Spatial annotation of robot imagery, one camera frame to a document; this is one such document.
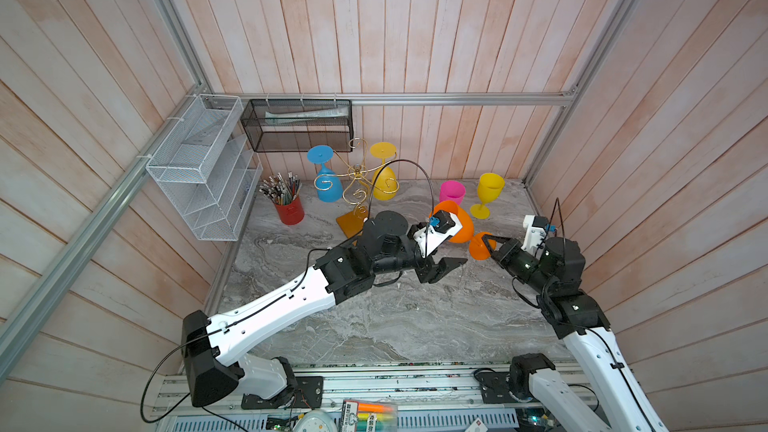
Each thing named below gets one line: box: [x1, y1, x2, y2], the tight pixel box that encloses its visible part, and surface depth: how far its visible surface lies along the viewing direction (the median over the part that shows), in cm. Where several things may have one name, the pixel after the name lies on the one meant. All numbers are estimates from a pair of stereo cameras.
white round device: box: [292, 409, 338, 432], surface depth 69 cm
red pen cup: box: [274, 196, 305, 226], surface depth 103 cm
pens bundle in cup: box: [258, 171, 302, 206], surface depth 102 cm
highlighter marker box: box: [341, 400, 398, 432], surface depth 70 cm
